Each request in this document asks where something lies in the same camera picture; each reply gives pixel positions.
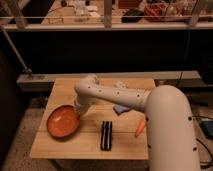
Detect black cable on floor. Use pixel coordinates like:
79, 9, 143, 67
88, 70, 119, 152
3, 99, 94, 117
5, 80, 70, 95
192, 114, 213, 169

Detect blue cloth piece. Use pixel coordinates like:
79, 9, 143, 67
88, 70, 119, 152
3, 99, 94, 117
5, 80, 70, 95
113, 104, 130, 116

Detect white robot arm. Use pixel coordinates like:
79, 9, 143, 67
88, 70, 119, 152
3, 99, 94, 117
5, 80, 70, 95
74, 74, 201, 171

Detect white object on table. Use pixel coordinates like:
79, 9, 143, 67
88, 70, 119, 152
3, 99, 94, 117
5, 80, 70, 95
115, 81, 127, 88

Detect orange toy carrot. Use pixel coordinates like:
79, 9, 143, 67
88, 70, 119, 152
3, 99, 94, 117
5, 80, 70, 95
135, 118, 146, 138

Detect wooden table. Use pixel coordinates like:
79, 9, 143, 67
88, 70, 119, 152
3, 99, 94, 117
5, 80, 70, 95
30, 78, 148, 160

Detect diagonal metal pole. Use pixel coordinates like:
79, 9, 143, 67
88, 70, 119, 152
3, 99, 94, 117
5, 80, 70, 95
0, 26, 33, 77

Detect orange ceramic bowl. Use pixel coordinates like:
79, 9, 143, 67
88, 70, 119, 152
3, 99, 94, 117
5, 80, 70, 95
46, 105, 80, 138

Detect blue box on floor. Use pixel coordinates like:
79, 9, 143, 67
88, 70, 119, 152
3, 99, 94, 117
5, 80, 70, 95
201, 121, 213, 140

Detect black white striped block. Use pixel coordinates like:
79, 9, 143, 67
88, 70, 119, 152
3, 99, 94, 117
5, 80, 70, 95
100, 121, 112, 151

